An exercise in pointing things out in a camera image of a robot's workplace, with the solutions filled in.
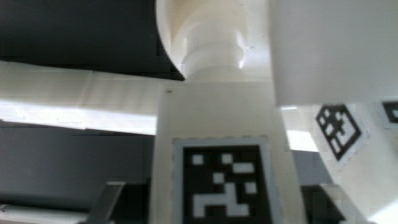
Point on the white stool leg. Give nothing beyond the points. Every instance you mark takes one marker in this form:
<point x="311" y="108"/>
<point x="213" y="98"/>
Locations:
<point x="224" y="179"/>
<point x="356" y="137"/>
<point x="334" y="50"/>

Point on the white U-shaped fence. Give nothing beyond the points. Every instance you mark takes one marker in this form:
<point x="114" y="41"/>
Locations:
<point x="82" y="100"/>

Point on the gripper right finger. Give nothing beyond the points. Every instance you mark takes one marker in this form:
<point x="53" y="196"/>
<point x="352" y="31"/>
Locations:
<point x="329" y="206"/>

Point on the white round stool seat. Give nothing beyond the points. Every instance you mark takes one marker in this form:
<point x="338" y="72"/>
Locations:
<point x="213" y="34"/>

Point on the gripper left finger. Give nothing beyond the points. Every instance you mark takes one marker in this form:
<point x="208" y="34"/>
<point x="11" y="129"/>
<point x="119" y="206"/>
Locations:
<point x="119" y="208"/>

